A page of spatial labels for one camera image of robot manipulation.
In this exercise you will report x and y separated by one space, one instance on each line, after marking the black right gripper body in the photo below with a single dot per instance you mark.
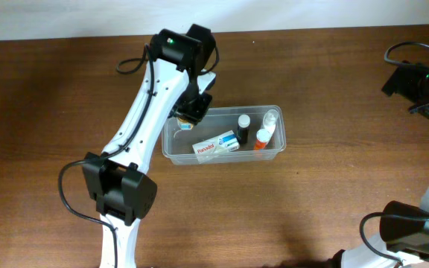
428 89

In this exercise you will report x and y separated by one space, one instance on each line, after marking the clear plastic container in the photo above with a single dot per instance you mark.
177 143

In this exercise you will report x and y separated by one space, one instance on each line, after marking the dark bottle white cap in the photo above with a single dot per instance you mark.
243 129

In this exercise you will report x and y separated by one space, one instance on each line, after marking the white spray bottle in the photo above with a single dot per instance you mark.
269 122

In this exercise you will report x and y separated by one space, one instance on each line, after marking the orange tube white cap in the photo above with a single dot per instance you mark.
262 138

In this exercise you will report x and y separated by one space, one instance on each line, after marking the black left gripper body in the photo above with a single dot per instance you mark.
194 106

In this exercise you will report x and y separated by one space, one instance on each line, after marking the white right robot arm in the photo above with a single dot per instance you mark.
397 236

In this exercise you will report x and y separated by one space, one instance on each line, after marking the small gold-lidded jar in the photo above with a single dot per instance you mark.
184 124

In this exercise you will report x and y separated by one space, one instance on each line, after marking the white Panadol medicine box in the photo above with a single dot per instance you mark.
214 147

